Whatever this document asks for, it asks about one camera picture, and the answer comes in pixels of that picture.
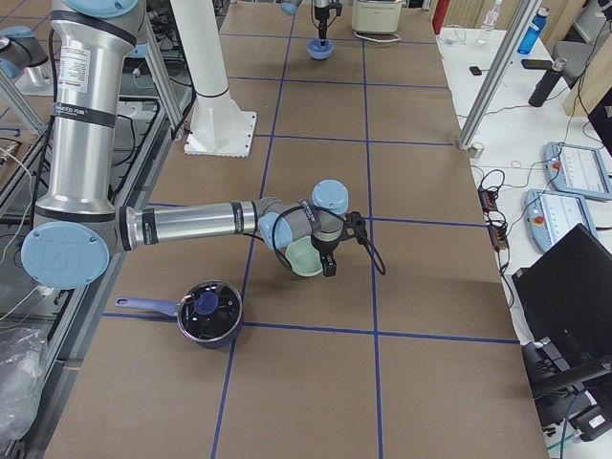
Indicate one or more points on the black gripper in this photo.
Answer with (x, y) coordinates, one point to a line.
(320, 10)
(324, 251)

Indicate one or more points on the green bowl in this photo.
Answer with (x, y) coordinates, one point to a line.
(304, 257)

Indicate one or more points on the blue bowl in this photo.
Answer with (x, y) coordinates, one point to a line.
(320, 49)

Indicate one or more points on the beige appliance box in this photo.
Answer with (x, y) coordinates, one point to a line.
(376, 21)

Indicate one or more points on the clear plastic bottle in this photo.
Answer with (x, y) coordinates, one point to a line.
(489, 22)

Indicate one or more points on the orange black usb hub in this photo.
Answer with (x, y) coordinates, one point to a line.
(496, 222)

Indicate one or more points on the black phone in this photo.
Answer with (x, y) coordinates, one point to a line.
(536, 64)

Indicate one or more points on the blue water bottle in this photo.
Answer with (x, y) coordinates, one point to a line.
(534, 31)

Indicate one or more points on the lower teach pendant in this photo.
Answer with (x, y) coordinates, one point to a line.
(551, 215)

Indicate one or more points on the teach pendant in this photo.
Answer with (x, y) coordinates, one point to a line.
(551, 215)
(577, 169)

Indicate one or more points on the black thermos bottle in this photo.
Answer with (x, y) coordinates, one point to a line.
(543, 89)

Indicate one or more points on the black laptop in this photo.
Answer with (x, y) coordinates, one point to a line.
(566, 293)

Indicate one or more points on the upper teach pendant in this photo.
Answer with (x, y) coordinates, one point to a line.
(577, 169)

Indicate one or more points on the clear plastic bag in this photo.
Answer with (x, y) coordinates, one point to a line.
(24, 356)

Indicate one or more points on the white pedestal column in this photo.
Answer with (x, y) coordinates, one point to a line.
(218, 126)

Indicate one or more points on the aluminium frame post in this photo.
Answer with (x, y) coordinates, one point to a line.
(524, 13)

